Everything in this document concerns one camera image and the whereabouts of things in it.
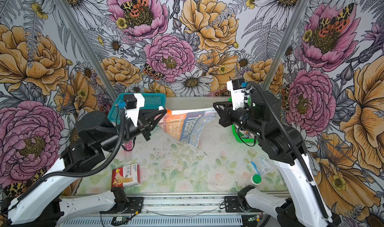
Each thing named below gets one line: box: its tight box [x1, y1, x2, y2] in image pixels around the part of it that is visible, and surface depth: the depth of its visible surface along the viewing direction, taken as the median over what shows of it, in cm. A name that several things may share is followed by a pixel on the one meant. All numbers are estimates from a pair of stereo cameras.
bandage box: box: [111, 163, 141, 189], surface depth 80 cm
